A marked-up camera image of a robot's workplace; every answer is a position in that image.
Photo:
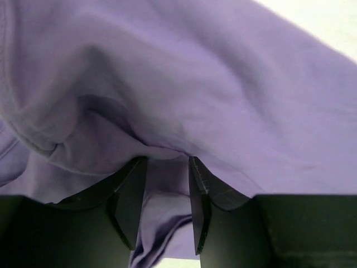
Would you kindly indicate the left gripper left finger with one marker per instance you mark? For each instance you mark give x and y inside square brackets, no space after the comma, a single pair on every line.
[104,216]

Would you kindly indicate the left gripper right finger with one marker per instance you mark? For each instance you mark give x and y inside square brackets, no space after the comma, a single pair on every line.
[207,189]

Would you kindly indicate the purple t shirt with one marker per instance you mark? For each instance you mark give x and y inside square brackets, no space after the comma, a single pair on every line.
[88,85]

